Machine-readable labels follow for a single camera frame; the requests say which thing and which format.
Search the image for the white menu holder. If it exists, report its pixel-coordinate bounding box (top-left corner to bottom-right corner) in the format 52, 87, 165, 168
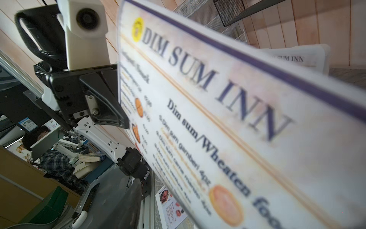
261, 44, 331, 75

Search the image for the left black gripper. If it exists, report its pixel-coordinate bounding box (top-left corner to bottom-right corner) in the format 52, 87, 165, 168
14, 4, 130, 129

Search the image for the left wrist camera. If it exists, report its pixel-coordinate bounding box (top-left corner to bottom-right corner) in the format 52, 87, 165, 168
57, 0, 110, 70

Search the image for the white wire wall shelf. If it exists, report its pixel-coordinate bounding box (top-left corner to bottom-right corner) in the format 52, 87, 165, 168
174, 1, 249, 43

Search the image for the seated person in background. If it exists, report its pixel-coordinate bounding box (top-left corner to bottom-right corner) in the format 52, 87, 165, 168
22, 126, 88, 194

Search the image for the pink special menu sheet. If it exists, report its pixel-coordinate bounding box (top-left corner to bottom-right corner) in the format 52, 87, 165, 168
155, 186, 187, 229

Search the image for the black mesh wall basket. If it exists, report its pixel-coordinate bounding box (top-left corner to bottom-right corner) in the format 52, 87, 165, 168
213, 0, 284, 27

